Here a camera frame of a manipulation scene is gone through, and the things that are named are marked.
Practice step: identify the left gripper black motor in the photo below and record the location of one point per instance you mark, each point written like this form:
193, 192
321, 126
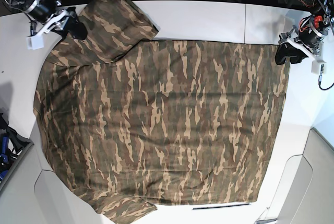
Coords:
306, 37

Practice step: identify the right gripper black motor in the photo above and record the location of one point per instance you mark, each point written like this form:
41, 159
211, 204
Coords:
49, 12

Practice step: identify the camouflage T-shirt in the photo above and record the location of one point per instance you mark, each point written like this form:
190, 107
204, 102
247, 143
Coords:
128, 122

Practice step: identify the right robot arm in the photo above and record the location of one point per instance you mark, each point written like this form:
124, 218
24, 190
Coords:
148, 34

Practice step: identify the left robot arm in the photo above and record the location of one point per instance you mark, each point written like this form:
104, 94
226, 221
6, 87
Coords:
320, 7

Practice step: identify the blue items bin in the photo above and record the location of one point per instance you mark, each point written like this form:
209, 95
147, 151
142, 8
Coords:
13, 149

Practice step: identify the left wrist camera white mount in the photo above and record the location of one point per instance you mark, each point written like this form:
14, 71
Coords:
316, 54

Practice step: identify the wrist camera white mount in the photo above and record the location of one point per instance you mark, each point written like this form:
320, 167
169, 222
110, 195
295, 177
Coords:
316, 54
43, 34

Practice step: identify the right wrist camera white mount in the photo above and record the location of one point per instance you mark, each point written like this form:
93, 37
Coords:
43, 34

